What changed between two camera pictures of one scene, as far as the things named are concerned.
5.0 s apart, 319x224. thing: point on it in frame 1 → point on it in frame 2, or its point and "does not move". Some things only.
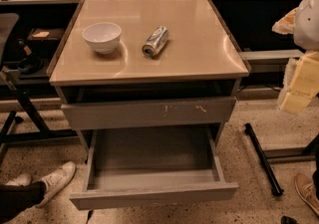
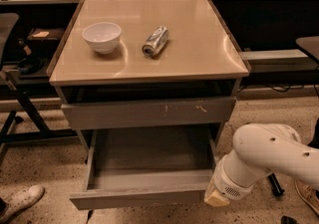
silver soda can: (155, 42) does not move
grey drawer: (137, 166) does not move
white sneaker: (56, 179) → (17, 201)
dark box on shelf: (47, 34) does not move
